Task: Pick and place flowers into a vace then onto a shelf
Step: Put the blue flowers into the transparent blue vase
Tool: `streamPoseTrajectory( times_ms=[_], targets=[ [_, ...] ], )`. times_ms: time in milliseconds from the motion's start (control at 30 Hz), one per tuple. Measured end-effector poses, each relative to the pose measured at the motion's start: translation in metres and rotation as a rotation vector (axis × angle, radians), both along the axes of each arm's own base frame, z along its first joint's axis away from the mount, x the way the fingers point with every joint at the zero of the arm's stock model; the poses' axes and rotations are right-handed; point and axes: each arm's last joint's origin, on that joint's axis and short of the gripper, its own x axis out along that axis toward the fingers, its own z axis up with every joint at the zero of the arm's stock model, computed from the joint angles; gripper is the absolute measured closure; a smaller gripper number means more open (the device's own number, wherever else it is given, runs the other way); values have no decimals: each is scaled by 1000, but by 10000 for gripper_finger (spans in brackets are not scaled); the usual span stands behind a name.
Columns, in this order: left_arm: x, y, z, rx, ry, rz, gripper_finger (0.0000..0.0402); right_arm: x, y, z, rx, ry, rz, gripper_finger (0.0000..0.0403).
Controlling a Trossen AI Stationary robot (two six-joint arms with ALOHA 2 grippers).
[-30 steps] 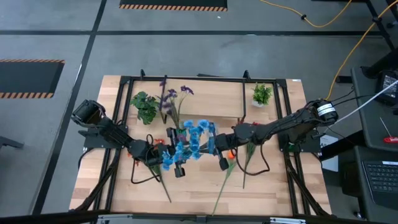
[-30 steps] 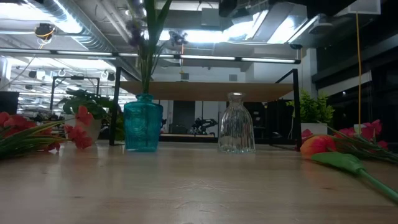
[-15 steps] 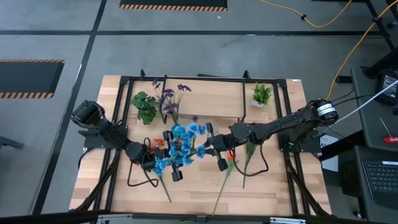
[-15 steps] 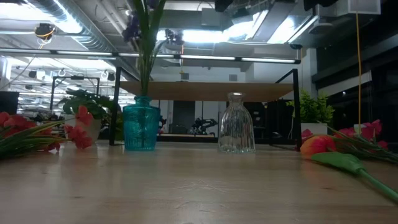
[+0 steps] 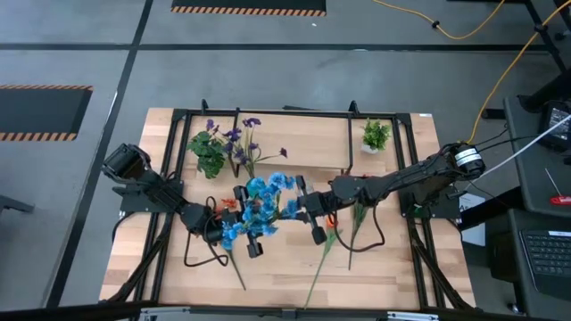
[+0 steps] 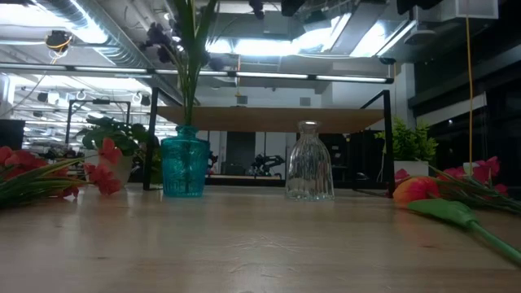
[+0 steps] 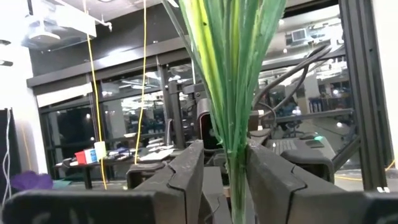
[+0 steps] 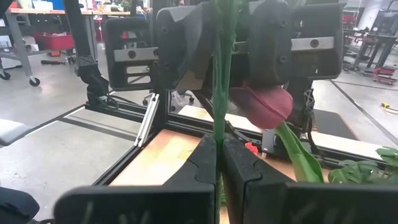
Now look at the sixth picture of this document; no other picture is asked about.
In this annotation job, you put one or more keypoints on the clear ribbed glass vase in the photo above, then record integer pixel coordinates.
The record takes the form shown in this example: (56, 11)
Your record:
(309, 167)

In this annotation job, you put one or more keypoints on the purple artificial flower bunch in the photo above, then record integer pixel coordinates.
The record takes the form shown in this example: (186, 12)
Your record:
(158, 38)

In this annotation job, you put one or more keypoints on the orange artificial tulip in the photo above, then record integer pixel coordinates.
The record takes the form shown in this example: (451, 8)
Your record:
(415, 189)

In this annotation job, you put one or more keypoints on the red artificial flower bunch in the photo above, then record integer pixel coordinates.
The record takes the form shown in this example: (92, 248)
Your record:
(484, 169)

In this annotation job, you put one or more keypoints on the orange artificial flower bunch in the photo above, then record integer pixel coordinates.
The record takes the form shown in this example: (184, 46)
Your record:
(24, 163)

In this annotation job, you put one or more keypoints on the black background robot arm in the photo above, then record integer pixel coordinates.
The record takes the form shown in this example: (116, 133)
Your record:
(264, 163)

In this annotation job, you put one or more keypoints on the wooden shelf black metal legs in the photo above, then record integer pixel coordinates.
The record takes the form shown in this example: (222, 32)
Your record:
(268, 119)

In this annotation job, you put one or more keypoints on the teal glass vase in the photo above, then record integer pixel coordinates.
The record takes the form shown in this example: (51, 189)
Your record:
(185, 167)

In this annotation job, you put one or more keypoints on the small fern plant white pot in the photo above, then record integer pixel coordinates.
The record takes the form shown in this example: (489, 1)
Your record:
(407, 142)

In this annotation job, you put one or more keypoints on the broad-leaf plant white pot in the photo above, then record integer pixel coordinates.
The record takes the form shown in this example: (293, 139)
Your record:
(110, 136)

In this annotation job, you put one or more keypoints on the green cup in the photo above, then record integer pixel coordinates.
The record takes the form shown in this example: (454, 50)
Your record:
(466, 167)

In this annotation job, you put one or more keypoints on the black round ceiling fixture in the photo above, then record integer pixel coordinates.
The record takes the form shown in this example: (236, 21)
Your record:
(58, 40)

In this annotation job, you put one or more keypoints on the black monitor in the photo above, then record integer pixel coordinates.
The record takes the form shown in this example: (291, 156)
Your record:
(12, 134)

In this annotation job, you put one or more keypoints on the black background rig frame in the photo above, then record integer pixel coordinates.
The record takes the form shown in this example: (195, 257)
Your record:
(97, 101)

